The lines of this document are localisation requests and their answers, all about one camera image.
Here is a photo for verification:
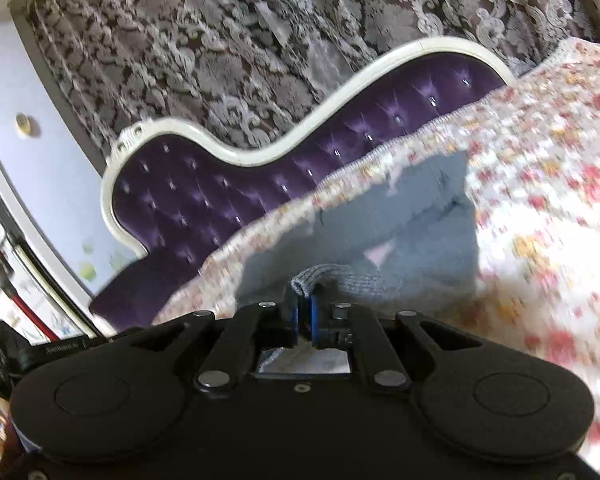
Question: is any purple tufted sofa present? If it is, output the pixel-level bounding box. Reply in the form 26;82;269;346
89;36;520;337

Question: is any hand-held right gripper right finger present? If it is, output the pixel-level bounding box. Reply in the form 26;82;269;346
308;283;482;391

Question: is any floral bed sheet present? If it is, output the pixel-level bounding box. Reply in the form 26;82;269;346
150;37;600;476

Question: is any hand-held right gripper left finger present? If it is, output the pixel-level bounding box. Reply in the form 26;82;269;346
125;284;304;395

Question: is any brown damask curtain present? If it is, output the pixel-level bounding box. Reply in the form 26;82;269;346
25;0;600;163

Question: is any red pole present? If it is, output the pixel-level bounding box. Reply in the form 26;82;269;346
0;265;55;342

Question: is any grey argyle sweater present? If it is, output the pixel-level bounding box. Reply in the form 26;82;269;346
235;150;482;322

